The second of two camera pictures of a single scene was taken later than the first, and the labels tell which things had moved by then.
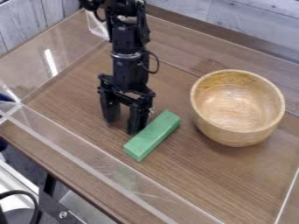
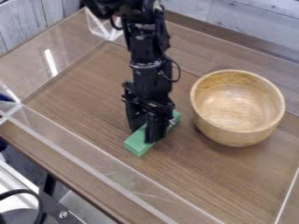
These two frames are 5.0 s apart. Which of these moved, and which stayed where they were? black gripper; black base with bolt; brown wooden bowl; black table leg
Moved: black gripper
Stayed: black table leg; brown wooden bowl; black base with bolt
